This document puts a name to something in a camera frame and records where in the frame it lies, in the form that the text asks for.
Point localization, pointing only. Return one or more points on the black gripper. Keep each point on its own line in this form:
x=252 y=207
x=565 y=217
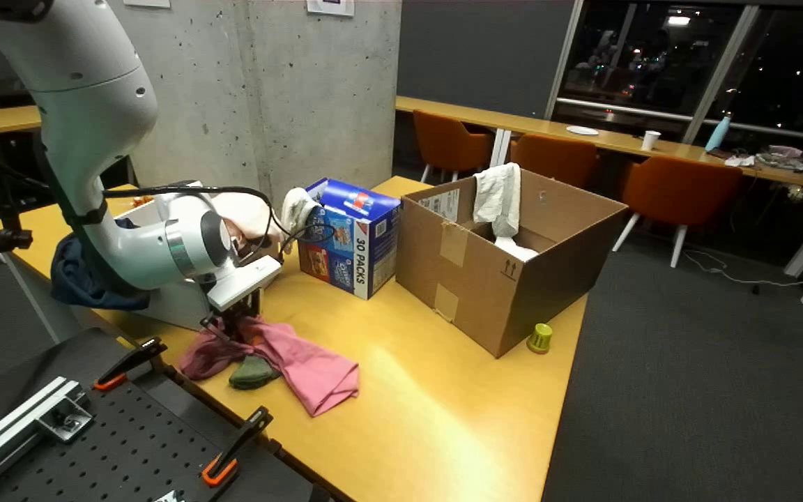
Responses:
x=229 y=323

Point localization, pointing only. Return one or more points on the pink shirt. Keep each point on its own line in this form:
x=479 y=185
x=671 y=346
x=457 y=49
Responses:
x=317 y=378

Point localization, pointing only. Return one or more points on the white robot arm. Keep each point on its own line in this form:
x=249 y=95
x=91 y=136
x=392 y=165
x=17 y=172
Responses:
x=96 y=101

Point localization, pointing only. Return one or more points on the green stuffed toy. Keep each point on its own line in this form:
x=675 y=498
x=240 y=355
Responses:
x=252 y=376

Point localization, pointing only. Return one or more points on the white plastic laundry basket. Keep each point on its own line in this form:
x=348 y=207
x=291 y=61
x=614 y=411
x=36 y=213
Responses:
x=179 y=302

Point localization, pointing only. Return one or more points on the far orange black clamp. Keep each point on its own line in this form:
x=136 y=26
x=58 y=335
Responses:
x=123 y=366

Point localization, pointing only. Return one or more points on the orange black clamp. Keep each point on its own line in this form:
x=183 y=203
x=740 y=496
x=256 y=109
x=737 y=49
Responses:
x=225 y=464
x=123 y=366

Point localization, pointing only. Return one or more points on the black perforated mounting board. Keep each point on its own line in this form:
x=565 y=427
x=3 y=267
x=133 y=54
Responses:
x=147 y=443

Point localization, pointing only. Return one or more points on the near orange black clamp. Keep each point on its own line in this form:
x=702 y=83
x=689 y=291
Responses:
x=225 y=464

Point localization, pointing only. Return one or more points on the white towel in blue box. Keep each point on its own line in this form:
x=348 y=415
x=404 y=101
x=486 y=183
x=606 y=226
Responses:
x=296 y=211

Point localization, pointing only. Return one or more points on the blue printed cardboard box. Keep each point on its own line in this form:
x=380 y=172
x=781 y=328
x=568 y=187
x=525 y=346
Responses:
x=351 y=238

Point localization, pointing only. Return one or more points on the dark navy garment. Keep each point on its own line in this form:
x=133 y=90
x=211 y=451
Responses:
x=77 y=277

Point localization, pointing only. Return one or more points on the large brown cardboard box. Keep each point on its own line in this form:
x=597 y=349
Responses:
x=451 y=261

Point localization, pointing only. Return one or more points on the left orange chair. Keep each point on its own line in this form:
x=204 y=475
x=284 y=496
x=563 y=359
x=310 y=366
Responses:
x=451 y=147

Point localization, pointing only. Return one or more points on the orange chair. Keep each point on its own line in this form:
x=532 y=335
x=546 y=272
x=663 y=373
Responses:
x=572 y=162
x=675 y=193
x=451 y=147

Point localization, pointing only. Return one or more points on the white cloth on brown box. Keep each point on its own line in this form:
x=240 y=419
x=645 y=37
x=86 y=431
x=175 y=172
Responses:
x=498 y=199

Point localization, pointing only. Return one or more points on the small green yellow cup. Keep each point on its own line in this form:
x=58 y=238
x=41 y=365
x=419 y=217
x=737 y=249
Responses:
x=543 y=339

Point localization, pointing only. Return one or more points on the middle orange chair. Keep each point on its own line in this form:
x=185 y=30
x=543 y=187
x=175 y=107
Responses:
x=572 y=162

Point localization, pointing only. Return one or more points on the white paper cup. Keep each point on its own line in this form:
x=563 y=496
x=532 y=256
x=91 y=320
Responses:
x=650 y=141

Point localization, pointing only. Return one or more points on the right orange chair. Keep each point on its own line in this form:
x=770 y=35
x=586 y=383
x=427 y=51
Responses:
x=675 y=193

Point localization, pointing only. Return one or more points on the light blue water bottle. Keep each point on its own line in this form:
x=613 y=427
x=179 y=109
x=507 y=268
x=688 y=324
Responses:
x=719 y=136

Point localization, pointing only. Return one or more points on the long wooden counter desk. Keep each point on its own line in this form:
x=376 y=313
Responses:
x=604 y=141

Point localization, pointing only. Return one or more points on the silver aluminium rail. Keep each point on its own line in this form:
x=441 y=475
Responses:
x=55 y=411

